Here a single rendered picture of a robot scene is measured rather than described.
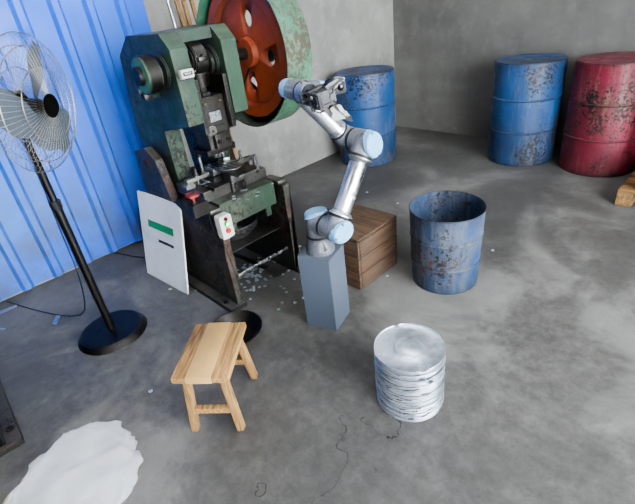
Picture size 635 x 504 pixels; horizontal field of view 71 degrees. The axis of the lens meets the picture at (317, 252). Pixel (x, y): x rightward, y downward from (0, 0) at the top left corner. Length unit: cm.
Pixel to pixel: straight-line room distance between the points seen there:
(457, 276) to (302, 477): 137
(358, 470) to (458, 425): 46
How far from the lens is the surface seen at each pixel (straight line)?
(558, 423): 213
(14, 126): 225
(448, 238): 246
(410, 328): 200
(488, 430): 204
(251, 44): 277
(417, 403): 195
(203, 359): 195
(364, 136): 205
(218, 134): 259
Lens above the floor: 159
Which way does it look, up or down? 30 degrees down
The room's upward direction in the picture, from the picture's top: 8 degrees counter-clockwise
